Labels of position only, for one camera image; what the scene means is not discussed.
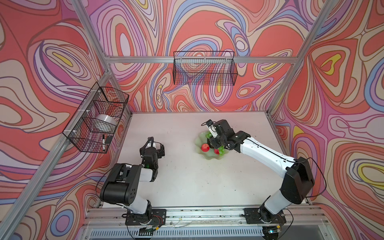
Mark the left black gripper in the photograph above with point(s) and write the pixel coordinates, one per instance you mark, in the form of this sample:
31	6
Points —
159	152

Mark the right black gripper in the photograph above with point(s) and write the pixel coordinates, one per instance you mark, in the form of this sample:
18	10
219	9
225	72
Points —
214	143

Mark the green fake grape bunch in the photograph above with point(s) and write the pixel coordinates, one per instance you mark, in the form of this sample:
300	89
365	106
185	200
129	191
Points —
214	143

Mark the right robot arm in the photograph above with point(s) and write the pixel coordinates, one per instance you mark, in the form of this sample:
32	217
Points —
297	175

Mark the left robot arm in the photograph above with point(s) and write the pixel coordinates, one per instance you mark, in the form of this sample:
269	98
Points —
122	184

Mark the light green scalloped fruit bowl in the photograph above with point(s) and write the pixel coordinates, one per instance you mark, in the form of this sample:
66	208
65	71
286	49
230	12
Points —
201	139

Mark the black marker in basket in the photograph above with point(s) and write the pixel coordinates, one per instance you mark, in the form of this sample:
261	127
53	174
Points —
103	143

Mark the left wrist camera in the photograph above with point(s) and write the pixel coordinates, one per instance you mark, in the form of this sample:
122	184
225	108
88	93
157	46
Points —
152	144

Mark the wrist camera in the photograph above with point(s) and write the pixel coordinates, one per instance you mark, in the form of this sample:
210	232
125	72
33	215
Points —
213	131
152	144

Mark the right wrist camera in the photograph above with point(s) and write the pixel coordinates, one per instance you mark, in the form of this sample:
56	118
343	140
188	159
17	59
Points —
213	131

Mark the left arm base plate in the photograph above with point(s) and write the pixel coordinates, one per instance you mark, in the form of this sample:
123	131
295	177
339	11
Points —
154	218

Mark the black wire basket left wall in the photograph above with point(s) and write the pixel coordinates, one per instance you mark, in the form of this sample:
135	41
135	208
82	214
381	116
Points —
85	132

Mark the black wire basket wall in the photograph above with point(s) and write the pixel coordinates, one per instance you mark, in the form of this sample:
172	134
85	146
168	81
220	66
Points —
204	68
85	132

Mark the black wire basket back wall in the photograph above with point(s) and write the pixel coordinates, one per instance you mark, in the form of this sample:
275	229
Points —
204	68

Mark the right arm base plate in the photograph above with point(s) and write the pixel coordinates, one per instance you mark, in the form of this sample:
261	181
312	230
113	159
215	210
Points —
263	216

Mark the aluminium front rail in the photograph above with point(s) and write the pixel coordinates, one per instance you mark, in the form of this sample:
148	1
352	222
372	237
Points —
218	216

